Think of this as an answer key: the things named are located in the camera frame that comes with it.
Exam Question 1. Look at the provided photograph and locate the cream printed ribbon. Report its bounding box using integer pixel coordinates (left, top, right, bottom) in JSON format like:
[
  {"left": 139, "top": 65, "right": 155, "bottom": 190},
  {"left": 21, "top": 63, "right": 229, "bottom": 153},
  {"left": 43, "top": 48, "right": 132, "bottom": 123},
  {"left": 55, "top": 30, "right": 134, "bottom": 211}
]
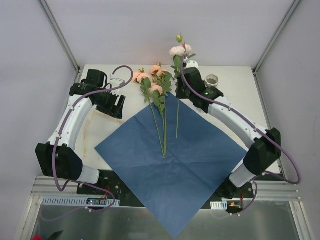
[{"left": 83, "top": 110, "right": 125, "bottom": 161}]

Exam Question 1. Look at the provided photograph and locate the blue wrapping paper sheet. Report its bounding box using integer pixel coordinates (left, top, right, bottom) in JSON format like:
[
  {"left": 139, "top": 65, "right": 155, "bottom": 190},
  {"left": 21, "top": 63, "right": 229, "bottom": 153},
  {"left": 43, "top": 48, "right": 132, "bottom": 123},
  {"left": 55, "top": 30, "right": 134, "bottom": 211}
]
[{"left": 95, "top": 94, "right": 247, "bottom": 238}]

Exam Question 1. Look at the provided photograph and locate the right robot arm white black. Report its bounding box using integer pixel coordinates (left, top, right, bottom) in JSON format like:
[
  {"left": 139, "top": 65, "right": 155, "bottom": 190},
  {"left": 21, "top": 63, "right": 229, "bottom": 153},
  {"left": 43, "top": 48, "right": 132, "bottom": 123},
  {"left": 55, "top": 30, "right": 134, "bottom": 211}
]
[{"left": 175, "top": 67, "right": 281, "bottom": 199}]

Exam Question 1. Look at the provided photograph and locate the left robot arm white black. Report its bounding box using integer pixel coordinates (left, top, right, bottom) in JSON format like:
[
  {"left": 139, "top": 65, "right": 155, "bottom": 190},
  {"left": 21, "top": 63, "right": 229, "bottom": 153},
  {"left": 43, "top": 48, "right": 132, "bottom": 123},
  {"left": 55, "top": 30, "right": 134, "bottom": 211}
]
[{"left": 35, "top": 69, "right": 126, "bottom": 195}]

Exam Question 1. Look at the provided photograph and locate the white ribbed ceramic vase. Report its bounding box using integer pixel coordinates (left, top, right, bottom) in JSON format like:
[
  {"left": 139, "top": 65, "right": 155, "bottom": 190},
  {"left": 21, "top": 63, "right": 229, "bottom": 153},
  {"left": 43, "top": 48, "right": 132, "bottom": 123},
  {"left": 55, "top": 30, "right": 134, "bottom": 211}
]
[{"left": 204, "top": 74, "right": 219, "bottom": 88}]

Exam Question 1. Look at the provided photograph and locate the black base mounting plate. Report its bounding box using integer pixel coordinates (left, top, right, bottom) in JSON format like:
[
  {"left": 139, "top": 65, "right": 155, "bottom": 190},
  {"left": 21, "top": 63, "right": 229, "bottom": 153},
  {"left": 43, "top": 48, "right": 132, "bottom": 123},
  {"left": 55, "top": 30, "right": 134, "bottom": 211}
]
[{"left": 76, "top": 170, "right": 254, "bottom": 213}]

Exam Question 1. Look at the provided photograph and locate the red object bottom edge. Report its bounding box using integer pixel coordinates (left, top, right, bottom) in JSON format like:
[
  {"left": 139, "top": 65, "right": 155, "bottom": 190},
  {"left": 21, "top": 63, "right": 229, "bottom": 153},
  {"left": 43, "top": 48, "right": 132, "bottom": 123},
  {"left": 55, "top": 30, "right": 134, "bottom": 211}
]
[{"left": 32, "top": 235, "right": 44, "bottom": 240}]

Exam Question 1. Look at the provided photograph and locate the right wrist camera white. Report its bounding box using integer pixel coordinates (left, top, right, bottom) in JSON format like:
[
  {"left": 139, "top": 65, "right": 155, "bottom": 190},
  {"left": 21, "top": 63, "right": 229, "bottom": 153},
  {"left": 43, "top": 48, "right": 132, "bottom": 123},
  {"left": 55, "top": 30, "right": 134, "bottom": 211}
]
[{"left": 185, "top": 60, "right": 199, "bottom": 69}]

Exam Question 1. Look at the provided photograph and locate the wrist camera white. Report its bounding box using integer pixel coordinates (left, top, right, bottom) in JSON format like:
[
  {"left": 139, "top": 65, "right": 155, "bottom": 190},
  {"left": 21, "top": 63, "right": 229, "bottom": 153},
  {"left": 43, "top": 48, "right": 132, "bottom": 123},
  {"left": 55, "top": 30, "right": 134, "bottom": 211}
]
[
  {"left": 185, "top": 60, "right": 199, "bottom": 69},
  {"left": 109, "top": 78, "right": 126, "bottom": 91}
]

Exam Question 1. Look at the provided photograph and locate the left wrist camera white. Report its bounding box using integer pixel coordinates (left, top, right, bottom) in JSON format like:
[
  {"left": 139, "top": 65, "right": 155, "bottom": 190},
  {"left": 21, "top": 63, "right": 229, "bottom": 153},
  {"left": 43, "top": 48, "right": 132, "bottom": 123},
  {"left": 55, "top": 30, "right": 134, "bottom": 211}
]
[{"left": 109, "top": 78, "right": 126, "bottom": 91}]

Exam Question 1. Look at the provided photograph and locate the left aluminium frame post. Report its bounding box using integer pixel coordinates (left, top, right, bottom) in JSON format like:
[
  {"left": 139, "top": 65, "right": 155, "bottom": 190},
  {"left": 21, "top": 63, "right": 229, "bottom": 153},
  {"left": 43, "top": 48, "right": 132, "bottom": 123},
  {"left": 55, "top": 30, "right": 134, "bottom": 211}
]
[{"left": 37, "top": 0, "right": 81, "bottom": 73}]

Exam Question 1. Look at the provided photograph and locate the aluminium frame post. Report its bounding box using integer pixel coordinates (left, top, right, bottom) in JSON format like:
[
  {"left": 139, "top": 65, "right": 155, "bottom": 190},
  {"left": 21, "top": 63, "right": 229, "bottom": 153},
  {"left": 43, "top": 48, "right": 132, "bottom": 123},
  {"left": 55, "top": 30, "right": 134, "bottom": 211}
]
[
  {"left": 252, "top": 0, "right": 303, "bottom": 76},
  {"left": 37, "top": 0, "right": 81, "bottom": 73}
]

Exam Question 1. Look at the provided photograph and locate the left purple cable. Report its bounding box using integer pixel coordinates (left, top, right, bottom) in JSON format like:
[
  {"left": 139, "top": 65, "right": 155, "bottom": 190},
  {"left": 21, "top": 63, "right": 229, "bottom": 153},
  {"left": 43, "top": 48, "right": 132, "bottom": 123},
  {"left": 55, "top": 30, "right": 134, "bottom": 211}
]
[{"left": 39, "top": 65, "right": 134, "bottom": 221}]

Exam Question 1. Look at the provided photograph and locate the purple cable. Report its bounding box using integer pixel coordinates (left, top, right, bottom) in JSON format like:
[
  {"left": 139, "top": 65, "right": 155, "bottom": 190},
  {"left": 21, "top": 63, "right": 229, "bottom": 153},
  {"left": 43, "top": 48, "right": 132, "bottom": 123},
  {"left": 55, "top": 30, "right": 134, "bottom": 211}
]
[
  {"left": 39, "top": 65, "right": 134, "bottom": 221},
  {"left": 180, "top": 57, "right": 302, "bottom": 221}
]

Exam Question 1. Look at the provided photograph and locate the right aluminium frame post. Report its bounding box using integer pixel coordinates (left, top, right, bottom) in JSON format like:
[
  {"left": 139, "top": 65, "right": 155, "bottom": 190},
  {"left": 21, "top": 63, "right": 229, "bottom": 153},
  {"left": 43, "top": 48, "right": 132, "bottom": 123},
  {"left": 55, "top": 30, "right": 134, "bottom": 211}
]
[{"left": 252, "top": 0, "right": 303, "bottom": 76}]

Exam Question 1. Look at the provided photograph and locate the left white cable duct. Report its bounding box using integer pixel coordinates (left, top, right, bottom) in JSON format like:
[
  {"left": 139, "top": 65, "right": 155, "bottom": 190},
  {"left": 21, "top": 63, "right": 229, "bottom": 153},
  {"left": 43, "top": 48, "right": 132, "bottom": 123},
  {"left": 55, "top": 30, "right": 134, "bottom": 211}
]
[{"left": 42, "top": 196, "right": 120, "bottom": 208}]

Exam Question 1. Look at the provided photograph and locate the white cable duct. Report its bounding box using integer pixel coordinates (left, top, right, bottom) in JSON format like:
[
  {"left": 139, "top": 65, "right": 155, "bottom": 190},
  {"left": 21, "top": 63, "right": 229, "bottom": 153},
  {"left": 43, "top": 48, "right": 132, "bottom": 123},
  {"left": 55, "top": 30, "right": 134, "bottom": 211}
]
[
  {"left": 210, "top": 200, "right": 228, "bottom": 211},
  {"left": 42, "top": 196, "right": 120, "bottom": 208}
]

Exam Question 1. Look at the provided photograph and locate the right white cable duct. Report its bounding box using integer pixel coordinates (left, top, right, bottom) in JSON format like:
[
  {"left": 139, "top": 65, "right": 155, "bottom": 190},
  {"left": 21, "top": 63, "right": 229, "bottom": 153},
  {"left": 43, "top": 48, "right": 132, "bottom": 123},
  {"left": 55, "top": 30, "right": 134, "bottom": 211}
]
[{"left": 210, "top": 200, "right": 228, "bottom": 211}]

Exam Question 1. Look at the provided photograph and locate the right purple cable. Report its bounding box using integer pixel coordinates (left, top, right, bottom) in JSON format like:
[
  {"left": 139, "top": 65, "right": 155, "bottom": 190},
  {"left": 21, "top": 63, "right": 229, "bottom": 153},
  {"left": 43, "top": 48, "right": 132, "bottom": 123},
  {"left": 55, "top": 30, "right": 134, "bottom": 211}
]
[{"left": 180, "top": 57, "right": 302, "bottom": 221}]

